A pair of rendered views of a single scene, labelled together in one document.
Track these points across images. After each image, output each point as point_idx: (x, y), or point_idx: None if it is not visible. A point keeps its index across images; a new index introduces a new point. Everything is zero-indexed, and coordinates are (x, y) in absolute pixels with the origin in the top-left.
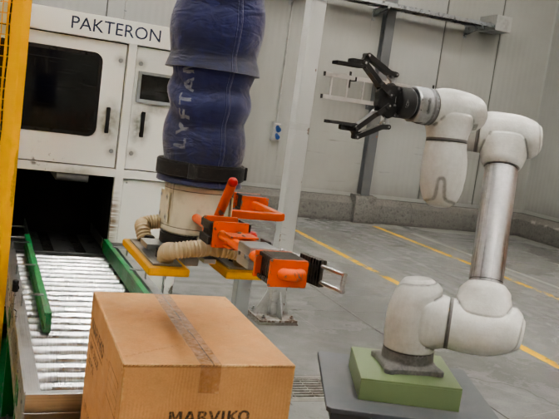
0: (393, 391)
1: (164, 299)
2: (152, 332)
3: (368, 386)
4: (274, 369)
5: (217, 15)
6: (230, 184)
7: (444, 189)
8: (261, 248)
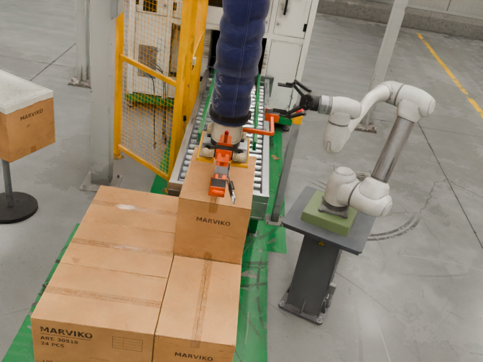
0: (316, 220)
1: None
2: (203, 179)
3: (305, 215)
4: (241, 209)
5: (231, 51)
6: (225, 133)
7: (330, 146)
8: (219, 172)
